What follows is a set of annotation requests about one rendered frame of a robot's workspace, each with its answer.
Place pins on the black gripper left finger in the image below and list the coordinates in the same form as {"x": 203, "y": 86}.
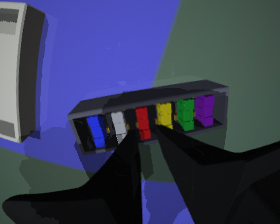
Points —
{"x": 111, "y": 196}

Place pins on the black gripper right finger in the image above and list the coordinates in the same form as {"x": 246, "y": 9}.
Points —
{"x": 211, "y": 181}

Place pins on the dark grey fuse block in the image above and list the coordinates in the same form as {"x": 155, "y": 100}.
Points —
{"x": 197, "y": 107}

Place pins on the white shallow tray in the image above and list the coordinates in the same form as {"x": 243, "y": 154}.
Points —
{"x": 21, "y": 27}

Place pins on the yellow fuse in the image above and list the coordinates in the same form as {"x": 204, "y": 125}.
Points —
{"x": 164, "y": 116}

